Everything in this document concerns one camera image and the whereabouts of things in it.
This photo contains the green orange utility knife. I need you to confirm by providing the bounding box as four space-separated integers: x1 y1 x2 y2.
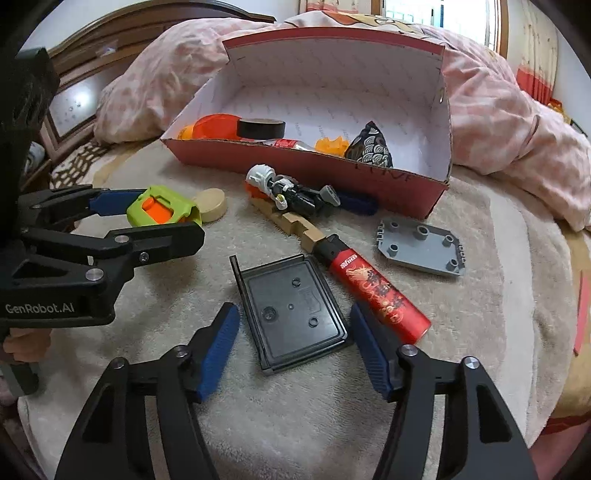
126 185 202 227

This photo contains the round wooden chess piece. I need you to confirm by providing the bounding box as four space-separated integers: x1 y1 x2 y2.
192 188 228 224

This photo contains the orange ball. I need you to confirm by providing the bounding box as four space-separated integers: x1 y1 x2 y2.
177 124 193 140

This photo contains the white black robot figure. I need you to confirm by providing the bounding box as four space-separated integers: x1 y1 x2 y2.
245 164 341 219

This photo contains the red plastic cone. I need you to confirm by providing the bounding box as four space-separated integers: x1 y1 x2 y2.
191 113 240 141

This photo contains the wooden block piece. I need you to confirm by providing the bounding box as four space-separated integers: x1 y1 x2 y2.
250 198 325 254

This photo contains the black tape roll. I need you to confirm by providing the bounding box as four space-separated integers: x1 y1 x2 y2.
236 118 286 140

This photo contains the black square case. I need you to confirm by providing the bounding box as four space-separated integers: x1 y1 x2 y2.
229 254 353 375

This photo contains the clear plastic bottle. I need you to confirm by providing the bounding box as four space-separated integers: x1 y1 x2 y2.
262 139 315 152

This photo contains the grey building plate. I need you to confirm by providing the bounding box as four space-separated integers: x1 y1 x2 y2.
377 216 466 277

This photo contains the red lighter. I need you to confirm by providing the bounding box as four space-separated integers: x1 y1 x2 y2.
312 234 432 344

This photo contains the orange translucent flame piece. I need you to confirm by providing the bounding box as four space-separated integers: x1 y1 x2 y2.
315 136 349 157

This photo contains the blue toy part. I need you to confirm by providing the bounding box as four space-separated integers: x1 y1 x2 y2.
337 189 379 216

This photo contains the dark patterned pouch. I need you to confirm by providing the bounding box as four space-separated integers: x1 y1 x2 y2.
345 121 394 168

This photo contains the person's left hand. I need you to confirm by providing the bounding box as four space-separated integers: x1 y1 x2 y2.
2 328 52 363

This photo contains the dark wooden headboard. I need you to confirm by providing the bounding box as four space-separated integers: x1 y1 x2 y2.
24 1 276 184

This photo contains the beige fleece blanket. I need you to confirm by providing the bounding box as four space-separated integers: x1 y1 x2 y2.
18 142 577 479

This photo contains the pink nail file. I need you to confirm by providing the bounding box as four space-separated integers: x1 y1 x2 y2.
573 270 590 356

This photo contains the red cardboard box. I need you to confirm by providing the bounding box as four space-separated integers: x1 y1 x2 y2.
162 27 452 219

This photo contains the pink checkered duvet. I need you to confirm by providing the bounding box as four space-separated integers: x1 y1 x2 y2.
94 11 590 231

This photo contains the right window curtain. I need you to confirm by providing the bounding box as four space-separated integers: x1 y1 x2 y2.
516 1 558 105

